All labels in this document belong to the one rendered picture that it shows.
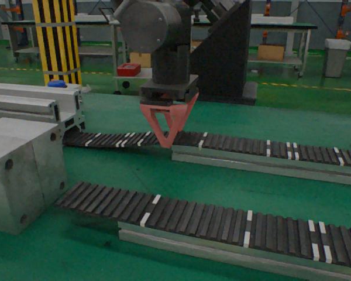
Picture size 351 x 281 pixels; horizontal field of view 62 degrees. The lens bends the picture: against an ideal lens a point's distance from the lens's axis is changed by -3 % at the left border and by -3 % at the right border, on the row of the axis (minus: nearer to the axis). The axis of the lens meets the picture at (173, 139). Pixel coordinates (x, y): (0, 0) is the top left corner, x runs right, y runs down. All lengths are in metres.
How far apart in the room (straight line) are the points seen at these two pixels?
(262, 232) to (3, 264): 0.25
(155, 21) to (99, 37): 8.75
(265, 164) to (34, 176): 0.32
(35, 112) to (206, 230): 0.37
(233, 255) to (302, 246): 0.06
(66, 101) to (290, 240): 0.45
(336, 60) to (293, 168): 4.91
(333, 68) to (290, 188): 4.97
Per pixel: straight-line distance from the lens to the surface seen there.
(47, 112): 0.53
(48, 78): 3.90
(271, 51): 5.21
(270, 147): 0.47
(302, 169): 0.47
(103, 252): 0.33
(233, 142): 0.47
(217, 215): 0.31
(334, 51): 5.32
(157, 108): 0.43
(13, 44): 6.98
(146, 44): 0.36
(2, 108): 0.61
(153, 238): 0.32
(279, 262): 0.32
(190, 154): 0.48
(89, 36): 9.25
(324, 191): 0.45
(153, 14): 0.35
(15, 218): 0.37
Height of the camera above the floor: 1.01
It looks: 24 degrees down
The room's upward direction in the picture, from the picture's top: straight up
